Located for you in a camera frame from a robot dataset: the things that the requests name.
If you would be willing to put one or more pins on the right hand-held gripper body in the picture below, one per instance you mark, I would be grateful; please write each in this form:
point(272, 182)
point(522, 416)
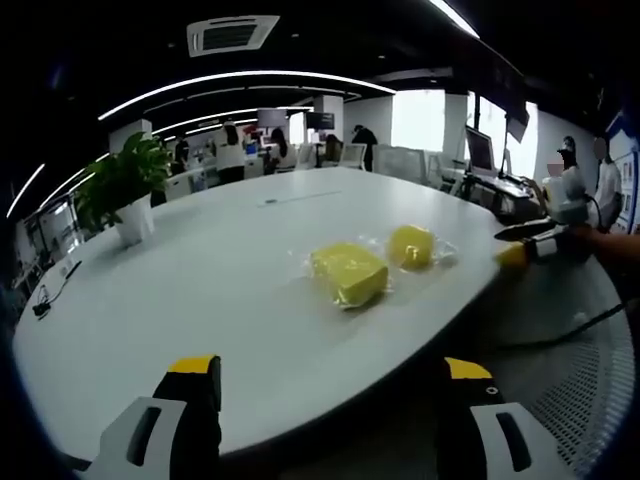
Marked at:
point(567, 192)

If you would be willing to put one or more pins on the short ceiling light strip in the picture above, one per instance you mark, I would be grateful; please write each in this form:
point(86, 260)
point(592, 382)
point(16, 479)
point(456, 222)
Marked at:
point(457, 17)

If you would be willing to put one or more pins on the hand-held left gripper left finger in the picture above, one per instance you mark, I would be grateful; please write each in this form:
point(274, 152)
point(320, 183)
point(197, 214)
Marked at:
point(165, 430)

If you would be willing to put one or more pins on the green potted plant white pot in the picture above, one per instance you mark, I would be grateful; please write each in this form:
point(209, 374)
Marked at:
point(125, 185)

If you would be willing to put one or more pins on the rectangular yellow silicone block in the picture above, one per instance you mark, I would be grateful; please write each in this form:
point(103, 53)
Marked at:
point(350, 272)

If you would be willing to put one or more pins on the round yellow silicone block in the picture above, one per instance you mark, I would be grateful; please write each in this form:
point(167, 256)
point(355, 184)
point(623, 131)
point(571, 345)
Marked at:
point(411, 246)

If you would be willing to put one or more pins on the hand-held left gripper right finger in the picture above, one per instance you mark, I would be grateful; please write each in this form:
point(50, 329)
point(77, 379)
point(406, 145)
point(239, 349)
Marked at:
point(480, 430)

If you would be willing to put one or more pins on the white mesh chair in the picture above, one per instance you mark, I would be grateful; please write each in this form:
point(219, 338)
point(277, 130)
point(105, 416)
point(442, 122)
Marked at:
point(585, 390)

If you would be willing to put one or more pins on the large tilted computer monitor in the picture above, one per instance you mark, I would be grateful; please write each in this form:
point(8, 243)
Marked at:
point(479, 149)

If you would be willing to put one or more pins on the ceiling air conditioner vent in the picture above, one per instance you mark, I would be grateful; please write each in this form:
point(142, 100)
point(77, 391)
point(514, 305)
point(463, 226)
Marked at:
point(231, 34)

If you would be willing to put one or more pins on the long curved ceiling light strip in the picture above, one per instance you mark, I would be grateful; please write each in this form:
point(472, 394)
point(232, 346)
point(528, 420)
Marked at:
point(240, 77)

